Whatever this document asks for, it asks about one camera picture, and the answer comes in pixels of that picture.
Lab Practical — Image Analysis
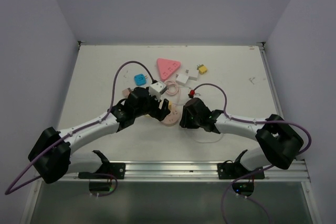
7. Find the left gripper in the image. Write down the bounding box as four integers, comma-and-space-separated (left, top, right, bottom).
134, 91, 170, 121

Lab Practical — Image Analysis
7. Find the pink round socket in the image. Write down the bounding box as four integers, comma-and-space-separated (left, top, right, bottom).
161, 108, 181, 126

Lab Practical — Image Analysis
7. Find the white charger plug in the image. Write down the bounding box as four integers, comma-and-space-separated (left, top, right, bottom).
185, 69, 199, 81
175, 73, 189, 86

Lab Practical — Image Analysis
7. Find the blue plug adapter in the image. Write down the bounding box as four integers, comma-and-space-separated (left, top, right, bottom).
134, 74, 147, 86

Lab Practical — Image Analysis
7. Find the brown pink plug adapter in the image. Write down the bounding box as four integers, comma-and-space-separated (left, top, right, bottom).
122, 88, 132, 98

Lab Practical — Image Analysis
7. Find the yellow plug adapter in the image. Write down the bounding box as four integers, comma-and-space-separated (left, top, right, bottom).
197, 65, 208, 74

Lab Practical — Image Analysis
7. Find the pink triangular power strip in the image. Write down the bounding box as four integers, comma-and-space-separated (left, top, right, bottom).
156, 58, 181, 81

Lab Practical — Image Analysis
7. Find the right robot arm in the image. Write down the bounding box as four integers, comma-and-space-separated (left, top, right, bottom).
180, 98, 304, 178

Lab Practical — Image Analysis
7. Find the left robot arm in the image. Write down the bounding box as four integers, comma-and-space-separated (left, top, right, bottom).
28, 82, 170, 184

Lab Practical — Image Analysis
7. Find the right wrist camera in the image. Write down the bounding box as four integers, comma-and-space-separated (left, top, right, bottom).
188, 90, 201, 99

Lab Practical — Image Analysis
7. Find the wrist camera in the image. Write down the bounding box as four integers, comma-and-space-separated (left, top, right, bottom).
188, 90, 201, 99
149, 81, 167, 101

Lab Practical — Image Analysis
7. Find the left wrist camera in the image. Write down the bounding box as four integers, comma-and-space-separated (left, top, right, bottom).
149, 81, 167, 101

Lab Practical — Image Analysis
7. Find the pink coiled cable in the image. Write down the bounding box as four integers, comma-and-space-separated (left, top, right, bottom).
164, 81, 182, 109

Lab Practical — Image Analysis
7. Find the white cable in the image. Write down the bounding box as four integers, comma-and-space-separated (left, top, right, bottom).
178, 84, 225, 145

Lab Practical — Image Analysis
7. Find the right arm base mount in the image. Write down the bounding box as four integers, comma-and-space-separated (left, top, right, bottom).
217, 150, 262, 179

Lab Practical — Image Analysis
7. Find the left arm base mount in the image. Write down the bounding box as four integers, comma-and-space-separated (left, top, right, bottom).
77, 150, 126, 179

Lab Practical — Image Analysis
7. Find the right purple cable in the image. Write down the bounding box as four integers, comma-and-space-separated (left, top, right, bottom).
193, 83, 312, 224

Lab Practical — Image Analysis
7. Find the purple cable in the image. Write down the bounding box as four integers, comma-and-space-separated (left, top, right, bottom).
193, 83, 312, 224
5, 60, 158, 197

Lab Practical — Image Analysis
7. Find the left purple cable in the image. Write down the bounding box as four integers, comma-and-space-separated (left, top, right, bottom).
5, 60, 158, 197

